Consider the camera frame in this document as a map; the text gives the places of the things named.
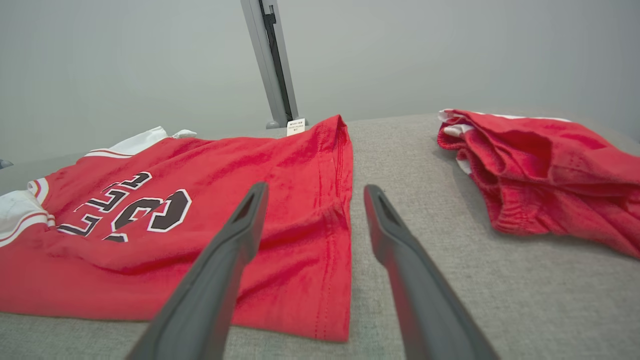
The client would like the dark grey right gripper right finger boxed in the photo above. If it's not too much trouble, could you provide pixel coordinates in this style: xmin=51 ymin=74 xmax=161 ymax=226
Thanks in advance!
xmin=363 ymin=184 xmax=501 ymax=360

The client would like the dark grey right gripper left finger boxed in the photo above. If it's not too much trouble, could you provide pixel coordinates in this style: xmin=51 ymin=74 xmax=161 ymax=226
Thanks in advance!
xmin=125 ymin=182 xmax=270 ymax=360

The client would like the red basketball jersey number 23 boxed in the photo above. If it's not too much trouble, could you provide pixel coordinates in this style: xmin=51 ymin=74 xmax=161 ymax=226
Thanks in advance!
xmin=0 ymin=115 xmax=355 ymax=343

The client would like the red shorts white stripe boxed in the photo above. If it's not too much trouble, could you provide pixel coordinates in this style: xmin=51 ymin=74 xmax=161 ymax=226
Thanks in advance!
xmin=437 ymin=108 xmax=640 ymax=260

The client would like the grey vertical post dark slot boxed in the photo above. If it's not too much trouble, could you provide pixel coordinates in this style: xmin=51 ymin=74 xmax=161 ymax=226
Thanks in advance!
xmin=240 ymin=0 xmax=301 ymax=130

